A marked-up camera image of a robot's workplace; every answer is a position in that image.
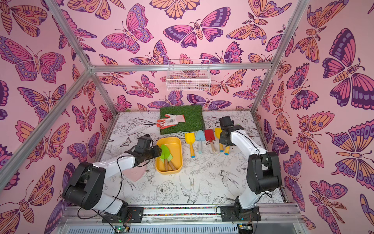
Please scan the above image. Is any red shovel wooden handle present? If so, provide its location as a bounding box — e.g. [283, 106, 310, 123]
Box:
[205, 129, 217, 153]

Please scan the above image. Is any yellow plastic storage box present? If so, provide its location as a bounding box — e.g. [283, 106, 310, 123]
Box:
[155, 137, 183, 175]

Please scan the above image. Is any light blue trowel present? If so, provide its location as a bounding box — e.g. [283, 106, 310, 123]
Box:
[195, 130, 206, 154]

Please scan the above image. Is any pale green trowel wooden handle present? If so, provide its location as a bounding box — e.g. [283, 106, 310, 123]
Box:
[168, 161, 177, 171]

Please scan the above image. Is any yellow shovel blue-tipped handle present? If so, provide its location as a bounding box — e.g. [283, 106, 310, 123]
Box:
[185, 132, 195, 158]

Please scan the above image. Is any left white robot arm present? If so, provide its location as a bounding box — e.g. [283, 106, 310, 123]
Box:
[62, 145, 162, 215]

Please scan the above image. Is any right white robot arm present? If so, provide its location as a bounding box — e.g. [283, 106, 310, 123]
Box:
[220, 125, 282, 221]

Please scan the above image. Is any white orange gardening glove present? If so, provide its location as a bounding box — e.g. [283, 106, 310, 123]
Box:
[157, 114, 186, 129]

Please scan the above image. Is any green artificial grass mat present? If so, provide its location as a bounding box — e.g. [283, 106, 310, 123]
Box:
[157, 105, 205, 135]

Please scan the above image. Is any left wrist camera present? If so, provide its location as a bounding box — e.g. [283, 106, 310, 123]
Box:
[135, 134, 153, 152]

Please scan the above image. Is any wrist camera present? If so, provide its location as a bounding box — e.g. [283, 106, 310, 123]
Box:
[135, 134, 153, 152]
[219, 116, 234, 130]

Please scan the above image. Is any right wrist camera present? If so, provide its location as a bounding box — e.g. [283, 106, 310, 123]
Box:
[219, 116, 234, 130]

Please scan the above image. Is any white wire basket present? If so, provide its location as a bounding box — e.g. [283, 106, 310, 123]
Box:
[164, 59, 211, 92]

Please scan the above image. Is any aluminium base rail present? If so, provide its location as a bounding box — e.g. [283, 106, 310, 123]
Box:
[55, 204, 308, 234]

